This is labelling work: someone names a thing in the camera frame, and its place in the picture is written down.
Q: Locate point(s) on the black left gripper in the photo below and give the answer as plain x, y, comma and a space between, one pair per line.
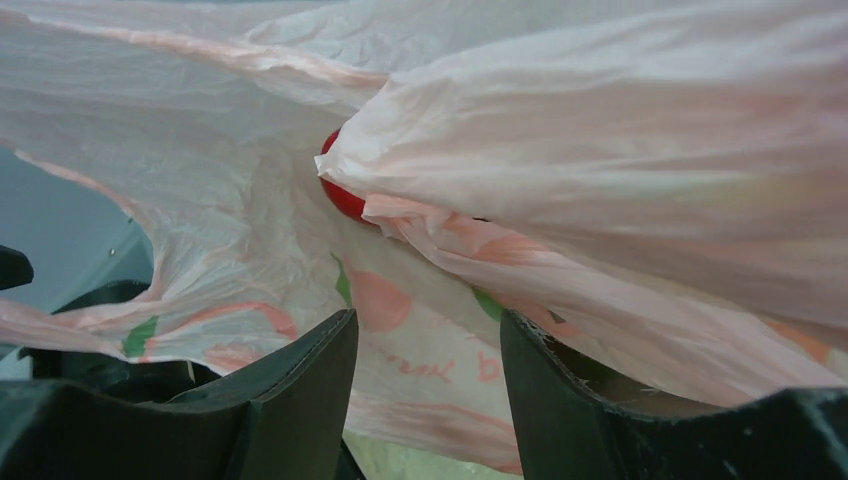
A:
138, 383

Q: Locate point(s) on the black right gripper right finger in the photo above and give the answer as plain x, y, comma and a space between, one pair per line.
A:
576, 418

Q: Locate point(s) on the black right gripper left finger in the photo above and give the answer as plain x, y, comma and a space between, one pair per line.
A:
280, 417

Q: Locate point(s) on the pink plastic bag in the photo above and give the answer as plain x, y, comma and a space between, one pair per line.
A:
660, 185

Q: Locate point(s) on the red fake apple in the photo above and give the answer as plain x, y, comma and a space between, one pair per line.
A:
345, 202

